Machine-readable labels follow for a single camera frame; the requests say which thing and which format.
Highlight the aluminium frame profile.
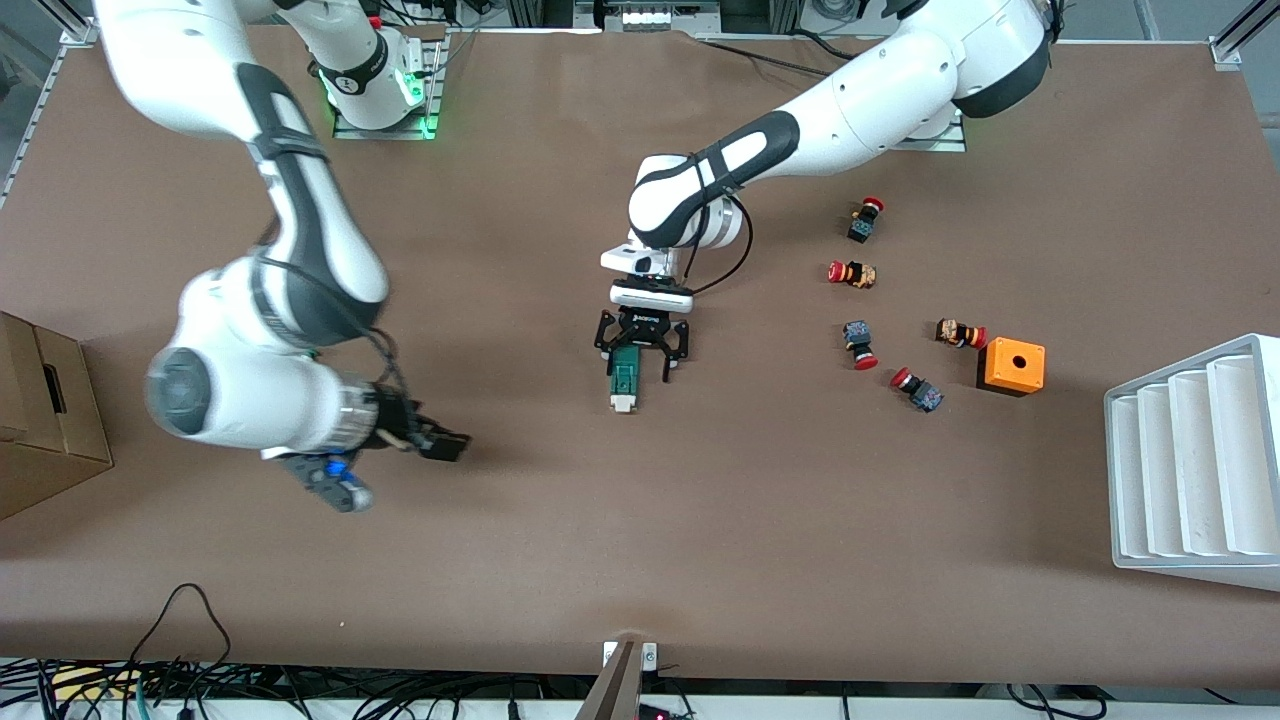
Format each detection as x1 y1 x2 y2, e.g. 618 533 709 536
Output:
0 20 101 208
1208 0 1280 67

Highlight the orange button enclosure box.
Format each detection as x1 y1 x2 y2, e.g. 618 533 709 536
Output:
976 337 1047 398

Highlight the green contact block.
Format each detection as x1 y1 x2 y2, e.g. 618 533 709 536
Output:
608 345 642 415

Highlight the aluminium arm base plate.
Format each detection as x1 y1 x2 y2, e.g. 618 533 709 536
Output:
893 108 969 153
333 28 444 141

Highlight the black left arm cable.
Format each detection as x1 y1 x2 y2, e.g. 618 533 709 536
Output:
680 193 754 297

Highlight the black looped cable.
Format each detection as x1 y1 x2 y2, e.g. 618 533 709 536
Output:
128 583 234 693

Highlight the red emergency button blue body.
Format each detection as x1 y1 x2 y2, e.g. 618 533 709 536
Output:
842 320 880 372
889 366 945 414

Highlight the brown cardboard box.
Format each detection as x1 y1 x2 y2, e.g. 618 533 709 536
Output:
0 312 114 521

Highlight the white stepped plastic tray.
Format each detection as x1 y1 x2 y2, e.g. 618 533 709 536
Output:
1103 333 1280 593

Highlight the red emergency button dark body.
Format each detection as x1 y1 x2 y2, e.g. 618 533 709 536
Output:
847 196 886 244

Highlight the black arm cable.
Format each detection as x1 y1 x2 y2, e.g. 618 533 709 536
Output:
365 328 413 441
680 193 754 297

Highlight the yellow label strip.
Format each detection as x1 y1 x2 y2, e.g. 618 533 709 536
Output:
50 667 143 703

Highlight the black cable tangle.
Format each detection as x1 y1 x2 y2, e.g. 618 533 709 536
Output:
0 655 601 720

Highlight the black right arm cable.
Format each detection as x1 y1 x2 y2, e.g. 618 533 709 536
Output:
365 328 413 441

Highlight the control unit with white light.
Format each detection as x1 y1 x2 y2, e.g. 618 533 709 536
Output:
575 0 723 32

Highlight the aluminium camera post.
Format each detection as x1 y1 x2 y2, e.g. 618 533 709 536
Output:
575 633 661 720

